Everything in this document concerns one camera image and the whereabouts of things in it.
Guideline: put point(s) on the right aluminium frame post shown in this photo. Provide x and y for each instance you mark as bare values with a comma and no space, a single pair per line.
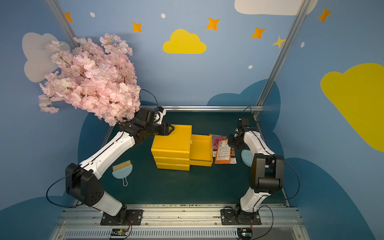
291,36

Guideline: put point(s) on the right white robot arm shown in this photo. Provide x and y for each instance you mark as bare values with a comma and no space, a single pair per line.
267,169

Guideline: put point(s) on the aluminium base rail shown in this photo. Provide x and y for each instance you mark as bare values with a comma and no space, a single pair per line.
182,222

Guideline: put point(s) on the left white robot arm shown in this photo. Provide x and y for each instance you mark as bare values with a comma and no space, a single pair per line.
83,180

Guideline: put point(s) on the marigold flower seed bag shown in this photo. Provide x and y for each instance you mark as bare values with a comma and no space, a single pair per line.
233,159

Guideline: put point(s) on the left aluminium frame post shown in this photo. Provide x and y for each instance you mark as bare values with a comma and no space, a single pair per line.
64,23

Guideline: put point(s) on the yellow bottom drawer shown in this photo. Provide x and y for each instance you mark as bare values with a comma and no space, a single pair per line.
173,167

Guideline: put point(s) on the rear horizontal aluminium bar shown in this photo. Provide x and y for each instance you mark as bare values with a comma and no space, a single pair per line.
212,108

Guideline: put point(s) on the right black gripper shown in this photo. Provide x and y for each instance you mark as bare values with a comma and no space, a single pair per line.
235,142

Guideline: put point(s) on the green circuit board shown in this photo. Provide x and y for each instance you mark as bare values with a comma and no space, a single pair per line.
244,234
118,234

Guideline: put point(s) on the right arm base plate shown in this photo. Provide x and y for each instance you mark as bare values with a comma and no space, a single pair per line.
236,217

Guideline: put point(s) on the left green circuit board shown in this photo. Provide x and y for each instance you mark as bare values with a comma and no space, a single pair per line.
118,234

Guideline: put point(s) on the right green circuit board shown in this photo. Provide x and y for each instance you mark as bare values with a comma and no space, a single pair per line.
244,234

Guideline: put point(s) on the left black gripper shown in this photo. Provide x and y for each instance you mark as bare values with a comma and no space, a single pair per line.
162,129

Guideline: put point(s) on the pink cherry blossom tree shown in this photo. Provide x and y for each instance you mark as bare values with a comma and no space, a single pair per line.
99,79

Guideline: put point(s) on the pink flower seed bag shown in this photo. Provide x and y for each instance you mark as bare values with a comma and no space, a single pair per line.
215,142

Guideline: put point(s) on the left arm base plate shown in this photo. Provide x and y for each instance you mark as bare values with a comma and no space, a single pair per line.
123,218

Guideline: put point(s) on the light blue hand brush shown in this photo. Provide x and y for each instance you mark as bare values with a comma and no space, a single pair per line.
122,171

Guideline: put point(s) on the aluminium frame post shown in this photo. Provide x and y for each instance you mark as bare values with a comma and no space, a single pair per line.
291,36
64,23

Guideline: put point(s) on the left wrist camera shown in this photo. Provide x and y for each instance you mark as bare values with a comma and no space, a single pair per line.
160,115

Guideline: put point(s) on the yellow three-drawer cabinet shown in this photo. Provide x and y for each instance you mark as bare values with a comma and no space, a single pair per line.
175,148

